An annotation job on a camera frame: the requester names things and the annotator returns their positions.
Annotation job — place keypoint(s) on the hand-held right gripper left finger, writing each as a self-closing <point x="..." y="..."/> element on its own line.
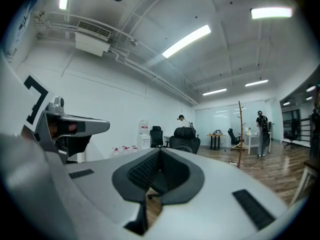
<point x="100" y="184"/>

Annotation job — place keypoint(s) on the black metal railing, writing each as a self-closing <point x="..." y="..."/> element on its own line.
<point x="303" y="131"/>

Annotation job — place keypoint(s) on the wooden coat rack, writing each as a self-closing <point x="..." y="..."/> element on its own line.
<point x="240" y="134"/>

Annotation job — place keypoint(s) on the wooden table black legs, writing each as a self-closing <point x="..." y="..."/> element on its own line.
<point x="215" y="135"/>

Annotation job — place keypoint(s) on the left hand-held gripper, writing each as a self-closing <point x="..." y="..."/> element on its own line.
<point x="37" y="101"/>

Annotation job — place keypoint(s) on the dark wood table white legs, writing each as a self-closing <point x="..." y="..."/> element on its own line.
<point x="306" y="181"/>

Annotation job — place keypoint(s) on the white ceiling pipes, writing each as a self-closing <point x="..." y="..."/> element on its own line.
<point x="150" y="72"/>

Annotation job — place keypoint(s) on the white water dispenser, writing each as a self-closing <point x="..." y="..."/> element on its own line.
<point x="143" y="139"/>

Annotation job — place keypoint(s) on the black mesh office chair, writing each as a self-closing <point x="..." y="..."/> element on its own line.
<point x="185" y="134"/>

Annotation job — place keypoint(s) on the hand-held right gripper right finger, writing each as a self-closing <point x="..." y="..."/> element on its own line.
<point x="212" y="196"/>

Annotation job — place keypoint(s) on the person's left forearm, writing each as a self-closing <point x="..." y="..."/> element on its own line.
<point x="27" y="134"/>

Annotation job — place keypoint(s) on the white ceiling air conditioner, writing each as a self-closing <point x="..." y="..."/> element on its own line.
<point x="92" y="40"/>

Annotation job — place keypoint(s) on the white power strip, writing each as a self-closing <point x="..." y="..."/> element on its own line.
<point x="233" y="163"/>

